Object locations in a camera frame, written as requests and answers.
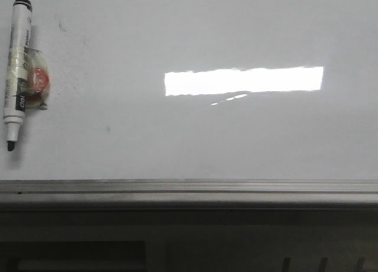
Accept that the red magnet taped to marker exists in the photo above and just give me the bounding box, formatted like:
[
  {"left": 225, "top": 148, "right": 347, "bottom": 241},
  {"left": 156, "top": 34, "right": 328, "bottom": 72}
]
[{"left": 25, "top": 48, "right": 50, "bottom": 110}]

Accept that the white black whiteboard marker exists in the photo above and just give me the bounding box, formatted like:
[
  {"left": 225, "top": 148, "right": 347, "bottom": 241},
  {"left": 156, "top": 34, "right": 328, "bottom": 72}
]
[{"left": 4, "top": 0, "right": 32, "bottom": 152}]

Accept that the white whiteboard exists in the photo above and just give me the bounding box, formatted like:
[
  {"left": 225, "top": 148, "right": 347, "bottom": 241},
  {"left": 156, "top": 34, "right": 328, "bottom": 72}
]
[{"left": 1, "top": 0, "right": 377, "bottom": 180}]

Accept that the aluminium whiteboard frame rail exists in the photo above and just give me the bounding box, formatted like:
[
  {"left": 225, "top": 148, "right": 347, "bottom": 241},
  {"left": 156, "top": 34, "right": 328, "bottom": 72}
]
[{"left": 1, "top": 179, "right": 377, "bottom": 211}]

